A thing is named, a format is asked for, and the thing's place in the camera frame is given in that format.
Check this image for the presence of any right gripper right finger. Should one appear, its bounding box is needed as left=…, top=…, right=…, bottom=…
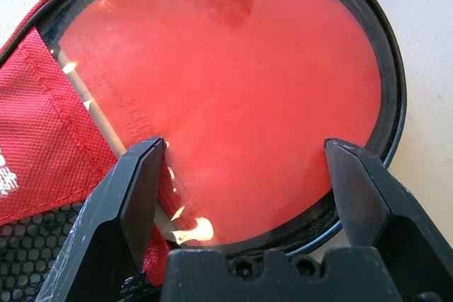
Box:
left=323, top=137, right=453, bottom=302

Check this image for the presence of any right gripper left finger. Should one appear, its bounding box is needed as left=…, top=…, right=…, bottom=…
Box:
left=35, top=136, right=166, bottom=302

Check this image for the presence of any red black paddle case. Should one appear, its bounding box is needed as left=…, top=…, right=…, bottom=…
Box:
left=0, top=0, right=408, bottom=302

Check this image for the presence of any red ping-pong paddle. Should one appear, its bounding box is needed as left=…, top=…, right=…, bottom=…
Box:
left=56, top=0, right=385, bottom=246

